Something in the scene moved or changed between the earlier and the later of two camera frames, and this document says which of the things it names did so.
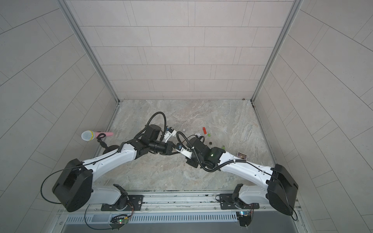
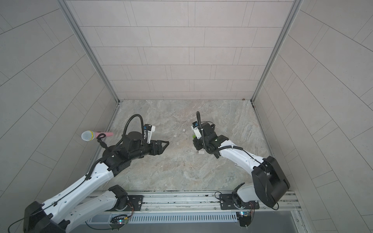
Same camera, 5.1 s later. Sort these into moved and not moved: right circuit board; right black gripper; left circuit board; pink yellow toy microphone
Moved: right black gripper
Not moved: left circuit board; right circuit board; pink yellow toy microphone
